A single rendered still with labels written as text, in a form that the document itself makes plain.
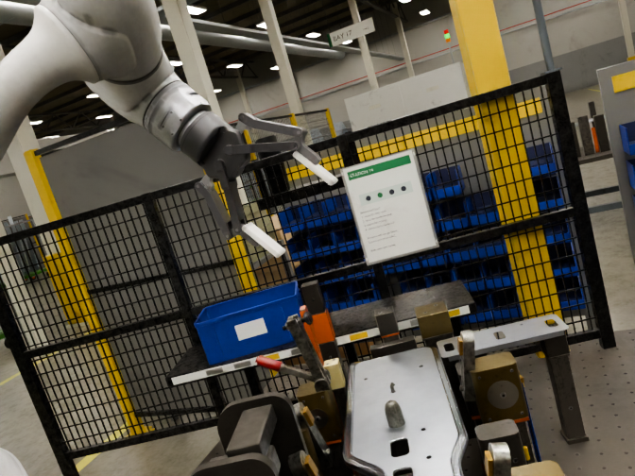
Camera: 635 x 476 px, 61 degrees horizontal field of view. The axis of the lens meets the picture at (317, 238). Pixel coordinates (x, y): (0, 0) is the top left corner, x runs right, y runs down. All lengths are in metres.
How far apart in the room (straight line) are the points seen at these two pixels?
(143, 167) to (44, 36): 2.53
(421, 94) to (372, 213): 5.81
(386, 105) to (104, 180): 4.83
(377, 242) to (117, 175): 2.04
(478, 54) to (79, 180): 2.55
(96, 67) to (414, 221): 1.14
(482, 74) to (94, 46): 1.21
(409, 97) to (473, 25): 5.75
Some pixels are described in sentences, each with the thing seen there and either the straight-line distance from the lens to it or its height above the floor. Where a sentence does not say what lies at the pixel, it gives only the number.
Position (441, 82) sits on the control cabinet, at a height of 1.82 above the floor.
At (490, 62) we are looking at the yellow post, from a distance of 1.69.
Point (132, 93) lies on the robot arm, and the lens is 0.80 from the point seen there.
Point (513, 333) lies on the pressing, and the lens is 1.34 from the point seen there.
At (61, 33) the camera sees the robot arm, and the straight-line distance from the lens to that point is 0.70.
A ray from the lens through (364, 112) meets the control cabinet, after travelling 7.57.
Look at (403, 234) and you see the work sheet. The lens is 1.64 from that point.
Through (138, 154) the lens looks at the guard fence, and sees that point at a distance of 3.22.
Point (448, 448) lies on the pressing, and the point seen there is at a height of 1.00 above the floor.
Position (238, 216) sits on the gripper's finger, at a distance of 0.80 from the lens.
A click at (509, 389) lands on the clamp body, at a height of 1.00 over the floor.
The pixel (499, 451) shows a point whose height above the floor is 1.10.
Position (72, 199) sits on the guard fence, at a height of 1.64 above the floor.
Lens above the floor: 1.55
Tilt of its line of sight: 10 degrees down
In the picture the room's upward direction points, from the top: 17 degrees counter-clockwise
